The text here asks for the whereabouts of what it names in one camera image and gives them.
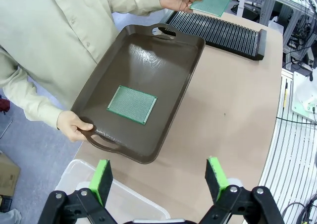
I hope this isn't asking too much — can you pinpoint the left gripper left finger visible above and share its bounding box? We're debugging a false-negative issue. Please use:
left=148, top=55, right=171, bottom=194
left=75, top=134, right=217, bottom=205
left=37, top=159, right=117, bottom=224

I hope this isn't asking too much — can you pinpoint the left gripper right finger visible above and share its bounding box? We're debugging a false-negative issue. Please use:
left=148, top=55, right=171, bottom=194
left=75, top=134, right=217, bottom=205
left=198, top=156, right=285, bottom=224

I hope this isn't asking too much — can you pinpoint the green perforated PCB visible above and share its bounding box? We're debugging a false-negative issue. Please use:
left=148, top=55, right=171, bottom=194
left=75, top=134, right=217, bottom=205
left=106, top=85, right=158, bottom=125
left=189, top=0, right=233, bottom=18

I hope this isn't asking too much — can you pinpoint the dark brown plastic tray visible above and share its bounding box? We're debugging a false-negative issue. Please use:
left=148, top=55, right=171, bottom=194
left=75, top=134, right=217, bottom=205
left=70, top=23, right=206, bottom=165

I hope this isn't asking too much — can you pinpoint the person's right forearm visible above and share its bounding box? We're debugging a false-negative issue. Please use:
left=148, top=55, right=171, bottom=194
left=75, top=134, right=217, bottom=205
left=0, top=48, right=65, bottom=129

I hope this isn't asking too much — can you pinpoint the person's right hand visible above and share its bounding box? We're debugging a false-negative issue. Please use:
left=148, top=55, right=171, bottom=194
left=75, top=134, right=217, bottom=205
left=56, top=110, right=94, bottom=143

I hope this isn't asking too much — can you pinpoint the clear plastic box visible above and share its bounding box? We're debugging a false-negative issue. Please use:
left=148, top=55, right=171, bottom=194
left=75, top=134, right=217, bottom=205
left=54, top=159, right=171, bottom=224

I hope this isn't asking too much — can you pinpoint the white slatted platform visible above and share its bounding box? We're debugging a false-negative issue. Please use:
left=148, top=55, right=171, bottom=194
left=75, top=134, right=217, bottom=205
left=257, top=67, right=317, bottom=224

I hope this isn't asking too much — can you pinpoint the brown cardboard box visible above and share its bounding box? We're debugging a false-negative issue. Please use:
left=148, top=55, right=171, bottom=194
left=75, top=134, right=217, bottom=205
left=0, top=153, right=21, bottom=197

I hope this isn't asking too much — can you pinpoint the yellow black stick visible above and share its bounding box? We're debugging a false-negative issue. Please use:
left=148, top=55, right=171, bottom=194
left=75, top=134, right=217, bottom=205
left=283, top=79, right=290, bottom=109

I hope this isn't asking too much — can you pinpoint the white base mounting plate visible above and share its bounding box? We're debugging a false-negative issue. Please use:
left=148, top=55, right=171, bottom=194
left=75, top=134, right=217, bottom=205
left=291, top=67, right=317, bottom=122

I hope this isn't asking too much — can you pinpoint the dark red cloth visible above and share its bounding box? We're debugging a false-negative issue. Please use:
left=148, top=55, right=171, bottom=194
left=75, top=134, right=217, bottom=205
left=0, top=97, right=11, bottom=115

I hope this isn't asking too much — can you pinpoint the black slotted PCB rack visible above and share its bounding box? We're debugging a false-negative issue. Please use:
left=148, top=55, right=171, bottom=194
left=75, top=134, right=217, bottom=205
left=164, top=9, right=267, bottom=61

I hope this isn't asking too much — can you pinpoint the person's torso in beige shirt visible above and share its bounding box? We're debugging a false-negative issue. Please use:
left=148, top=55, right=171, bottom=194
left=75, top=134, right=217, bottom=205
left=0, top=0, right=164, bottom=111

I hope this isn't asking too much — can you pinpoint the white stand with black base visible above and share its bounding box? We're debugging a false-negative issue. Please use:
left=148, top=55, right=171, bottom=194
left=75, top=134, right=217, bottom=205
left=231, top=0, right=260, bottom=21

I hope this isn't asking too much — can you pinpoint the black cable bundle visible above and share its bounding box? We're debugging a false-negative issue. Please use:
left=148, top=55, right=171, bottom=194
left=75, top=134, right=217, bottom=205
left=282, top=194, right=317, bottom=224

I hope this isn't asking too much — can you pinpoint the thin black cable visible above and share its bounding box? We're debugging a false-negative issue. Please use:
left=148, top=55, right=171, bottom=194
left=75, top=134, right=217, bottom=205
left=276, top=116, right=317, bottom=126

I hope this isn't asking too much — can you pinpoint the aluminium frame with cables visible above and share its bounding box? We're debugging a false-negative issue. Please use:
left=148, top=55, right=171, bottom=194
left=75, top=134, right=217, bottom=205
left=260, top=0, right=317, bottom=70

